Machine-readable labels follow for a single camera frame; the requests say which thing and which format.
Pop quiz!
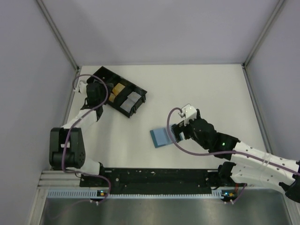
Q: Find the right aluminium frame post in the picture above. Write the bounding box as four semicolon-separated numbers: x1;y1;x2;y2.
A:
243;0;286;68

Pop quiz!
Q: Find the grey slotted cable duct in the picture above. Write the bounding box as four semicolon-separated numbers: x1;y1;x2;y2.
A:
46;188;223;200

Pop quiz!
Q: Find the left aluminium frame post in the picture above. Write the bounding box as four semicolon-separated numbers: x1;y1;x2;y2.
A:
34;0;80;71

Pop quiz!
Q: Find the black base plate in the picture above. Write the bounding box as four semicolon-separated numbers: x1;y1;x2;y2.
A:
79;167;235;195

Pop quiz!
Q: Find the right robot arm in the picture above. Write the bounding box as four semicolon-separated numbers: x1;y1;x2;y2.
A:
167;105;300;203

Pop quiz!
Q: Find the white credit card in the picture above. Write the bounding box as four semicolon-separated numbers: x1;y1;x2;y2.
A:
128;91;142;103

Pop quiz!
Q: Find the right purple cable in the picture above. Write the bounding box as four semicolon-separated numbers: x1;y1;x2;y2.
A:
166;107;300;204

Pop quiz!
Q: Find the blue card holder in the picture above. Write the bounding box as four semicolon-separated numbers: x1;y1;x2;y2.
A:
150;126;183;148

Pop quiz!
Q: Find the aluminium front rail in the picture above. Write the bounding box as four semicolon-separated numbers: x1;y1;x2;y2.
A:
38;170;293;188

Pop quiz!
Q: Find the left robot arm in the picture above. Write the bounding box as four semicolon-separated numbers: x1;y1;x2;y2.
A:
49;81;112;175

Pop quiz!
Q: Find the upper gold card in tray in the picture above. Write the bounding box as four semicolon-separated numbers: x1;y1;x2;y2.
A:
112;83;125;92

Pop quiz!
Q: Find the white card in tray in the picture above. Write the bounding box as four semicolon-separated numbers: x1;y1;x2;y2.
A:
120;98;135;113

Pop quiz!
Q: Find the black organizer tray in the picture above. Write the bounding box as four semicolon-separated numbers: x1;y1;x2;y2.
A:
87;67;147;118

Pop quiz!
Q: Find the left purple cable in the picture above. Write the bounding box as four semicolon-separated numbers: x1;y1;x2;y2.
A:
61;74;112;204

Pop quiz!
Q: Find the purple cable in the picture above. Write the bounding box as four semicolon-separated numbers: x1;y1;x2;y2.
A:
166;107;300;204
61;74;112;204

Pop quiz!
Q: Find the aluminium frame post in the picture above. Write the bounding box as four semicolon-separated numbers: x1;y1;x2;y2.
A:
243;0;286;68
34;0;80;71

